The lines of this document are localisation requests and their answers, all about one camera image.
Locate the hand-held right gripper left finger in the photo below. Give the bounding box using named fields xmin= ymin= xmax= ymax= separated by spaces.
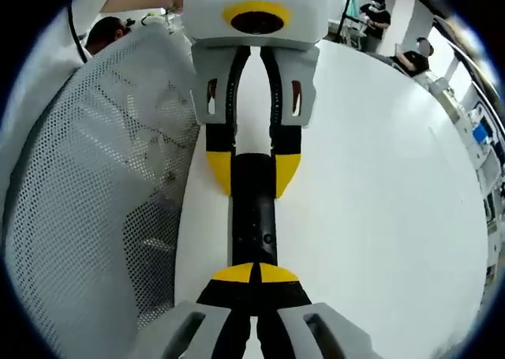
xmin=140 ymin=261 xmax=256 ymax=359

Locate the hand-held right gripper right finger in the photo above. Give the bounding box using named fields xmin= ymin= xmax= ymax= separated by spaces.
xmin=256 ymin=263 xmax=380 ymax=359

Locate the black remote control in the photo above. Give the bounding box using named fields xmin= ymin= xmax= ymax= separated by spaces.
xmin=230 ymin=151 xmax=279 ymax=267

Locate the black tripod stand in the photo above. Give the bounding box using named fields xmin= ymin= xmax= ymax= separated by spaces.
xmin=337 ymin=0 xmax=358 ymax=41

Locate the white mesh laundry basket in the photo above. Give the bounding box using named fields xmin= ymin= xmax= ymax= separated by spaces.
xmin=0 ymin=19 xmax=203 ymax=359

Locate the person's own head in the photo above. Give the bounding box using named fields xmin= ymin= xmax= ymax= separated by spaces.
xmin=84 ymin=16 xmax=132 ymax=57

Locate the blue box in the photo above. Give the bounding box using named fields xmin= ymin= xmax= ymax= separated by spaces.
xmin=471 ymin=123 xmax=495 ymax=143

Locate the row of white desks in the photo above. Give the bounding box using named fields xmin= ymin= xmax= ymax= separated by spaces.
xmin=433 ymin=78 xmax=505 ymax=293

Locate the thin black cable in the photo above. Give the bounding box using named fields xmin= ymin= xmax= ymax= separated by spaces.
xmin=68 ymin=0 xmax=88 ymax=65

